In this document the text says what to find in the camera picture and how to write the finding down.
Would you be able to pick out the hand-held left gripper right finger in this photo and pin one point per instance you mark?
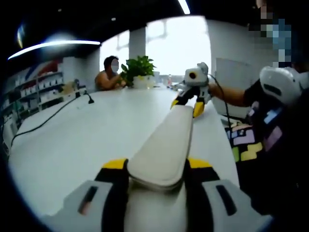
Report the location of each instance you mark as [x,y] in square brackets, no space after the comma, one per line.
[202,193]

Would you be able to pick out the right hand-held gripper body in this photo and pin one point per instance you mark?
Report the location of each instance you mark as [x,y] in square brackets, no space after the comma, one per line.
[198,77]

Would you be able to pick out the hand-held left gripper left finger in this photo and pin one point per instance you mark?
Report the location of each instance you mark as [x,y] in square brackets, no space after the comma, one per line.
[113,188]

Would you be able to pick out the beige cutlery case lid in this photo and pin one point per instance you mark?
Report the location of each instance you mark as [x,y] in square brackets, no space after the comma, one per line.
[166,147]

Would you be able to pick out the person's right hand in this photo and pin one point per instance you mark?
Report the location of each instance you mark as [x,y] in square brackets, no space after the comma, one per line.
[216,90]

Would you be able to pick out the large bright window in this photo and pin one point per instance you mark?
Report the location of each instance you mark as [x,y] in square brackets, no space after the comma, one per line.
[183,48]

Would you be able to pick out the white board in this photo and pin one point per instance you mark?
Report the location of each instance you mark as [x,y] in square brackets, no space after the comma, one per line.
[236,75]

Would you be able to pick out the green potted plant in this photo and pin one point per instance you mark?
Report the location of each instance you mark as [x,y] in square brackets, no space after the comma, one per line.
[140,68]

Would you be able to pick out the operator in patterned shirt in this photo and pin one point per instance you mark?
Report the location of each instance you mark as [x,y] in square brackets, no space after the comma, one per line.
[265,157]

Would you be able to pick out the short ceiling light strip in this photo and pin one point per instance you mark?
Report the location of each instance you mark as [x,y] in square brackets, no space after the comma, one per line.
[184,6]

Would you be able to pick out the white worn device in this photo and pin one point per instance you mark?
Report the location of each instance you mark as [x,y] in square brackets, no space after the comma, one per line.
[280,84]

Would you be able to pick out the storage shelf with white boxes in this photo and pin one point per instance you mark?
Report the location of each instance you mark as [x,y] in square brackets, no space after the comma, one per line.
[36,89]

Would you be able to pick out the long ceiling light strip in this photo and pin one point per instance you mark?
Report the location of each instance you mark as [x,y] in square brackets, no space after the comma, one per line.
[53,46]

